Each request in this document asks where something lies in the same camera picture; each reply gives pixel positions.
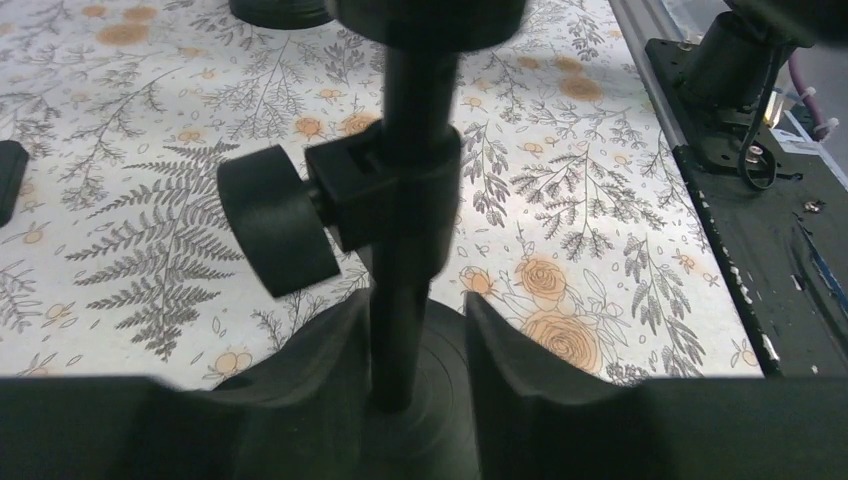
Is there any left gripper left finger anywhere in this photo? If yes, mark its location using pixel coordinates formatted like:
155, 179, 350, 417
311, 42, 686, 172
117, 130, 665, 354
1, 291, 370, 479

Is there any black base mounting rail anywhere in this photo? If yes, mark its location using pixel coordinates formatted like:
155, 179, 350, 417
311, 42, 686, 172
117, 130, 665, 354
645, 39, 847, 377

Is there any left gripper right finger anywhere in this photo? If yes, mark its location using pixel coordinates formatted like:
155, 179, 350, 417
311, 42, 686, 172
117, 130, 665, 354
465, 294, 847, 479

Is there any floral table mat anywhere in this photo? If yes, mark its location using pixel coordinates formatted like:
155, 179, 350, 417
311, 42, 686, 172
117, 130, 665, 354
1, 1, 760, 388

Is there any black round-base phone stand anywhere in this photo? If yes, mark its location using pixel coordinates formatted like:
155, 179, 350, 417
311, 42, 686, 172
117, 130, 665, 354
228, 0, 332, 30

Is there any black folding phone stand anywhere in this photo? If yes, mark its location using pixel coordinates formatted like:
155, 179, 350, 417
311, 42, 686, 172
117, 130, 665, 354
0, 140, 29, 227

